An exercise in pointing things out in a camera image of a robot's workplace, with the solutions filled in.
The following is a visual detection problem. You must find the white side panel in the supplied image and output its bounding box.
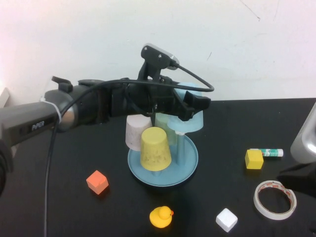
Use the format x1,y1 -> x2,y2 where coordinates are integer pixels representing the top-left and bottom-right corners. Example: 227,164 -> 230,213
0,87 -> 12,108

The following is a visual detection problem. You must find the white green glue stick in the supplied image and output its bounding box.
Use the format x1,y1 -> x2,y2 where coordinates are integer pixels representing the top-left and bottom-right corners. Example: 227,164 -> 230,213
249,148 -> 284,158

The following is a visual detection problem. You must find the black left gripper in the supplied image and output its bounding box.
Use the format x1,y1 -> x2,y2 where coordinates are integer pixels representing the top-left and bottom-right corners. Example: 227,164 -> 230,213
126,76 -> 212,122

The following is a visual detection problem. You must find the yellow cube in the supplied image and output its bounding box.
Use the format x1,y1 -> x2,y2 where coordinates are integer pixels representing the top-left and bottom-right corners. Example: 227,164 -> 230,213
244,149 -> 264,170

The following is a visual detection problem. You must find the light blue plastic cup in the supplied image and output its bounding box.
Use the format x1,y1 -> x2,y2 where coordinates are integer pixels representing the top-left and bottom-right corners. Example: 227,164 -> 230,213
167,82 -> 204,135

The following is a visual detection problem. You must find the yellow plastic cup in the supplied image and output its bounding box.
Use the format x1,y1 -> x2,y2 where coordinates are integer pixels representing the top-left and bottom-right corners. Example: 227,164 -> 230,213
140,127 -> 172,171

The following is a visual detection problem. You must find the blue cup stand with pegs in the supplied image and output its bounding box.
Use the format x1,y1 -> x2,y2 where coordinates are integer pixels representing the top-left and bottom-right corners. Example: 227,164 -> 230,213
127,130 -> 199,187

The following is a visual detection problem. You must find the white tape roll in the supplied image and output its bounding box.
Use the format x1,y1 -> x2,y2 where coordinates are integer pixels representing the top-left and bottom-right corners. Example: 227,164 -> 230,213
253,180 -> 297,221

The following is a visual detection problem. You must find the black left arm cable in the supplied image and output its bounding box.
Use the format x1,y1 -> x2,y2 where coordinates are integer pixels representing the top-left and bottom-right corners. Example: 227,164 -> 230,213
43,64 -> 215,237

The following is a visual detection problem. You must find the white cube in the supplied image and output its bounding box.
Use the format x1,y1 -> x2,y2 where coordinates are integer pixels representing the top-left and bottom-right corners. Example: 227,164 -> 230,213
215,207 -> 238,233

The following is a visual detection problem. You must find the yellow rubber duck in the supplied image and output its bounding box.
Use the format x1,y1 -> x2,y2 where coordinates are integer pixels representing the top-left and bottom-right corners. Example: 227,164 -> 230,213
149,205 -> 175,228

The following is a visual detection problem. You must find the orange cube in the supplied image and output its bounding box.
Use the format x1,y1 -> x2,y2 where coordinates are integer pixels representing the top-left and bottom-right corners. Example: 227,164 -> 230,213
86,169 -> 110,196

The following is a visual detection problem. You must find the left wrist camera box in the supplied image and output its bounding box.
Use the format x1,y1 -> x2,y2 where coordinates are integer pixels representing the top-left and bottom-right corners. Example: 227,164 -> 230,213
140,43 -> 180,82

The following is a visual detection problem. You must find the mint green plastic cup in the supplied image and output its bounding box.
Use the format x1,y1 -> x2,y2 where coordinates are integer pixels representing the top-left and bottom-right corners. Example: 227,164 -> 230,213
155,113 -> 178,146

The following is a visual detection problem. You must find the pale pink plastic cup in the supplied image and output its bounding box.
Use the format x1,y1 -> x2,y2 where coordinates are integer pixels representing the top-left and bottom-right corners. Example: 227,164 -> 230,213
125,115 -> 153,152

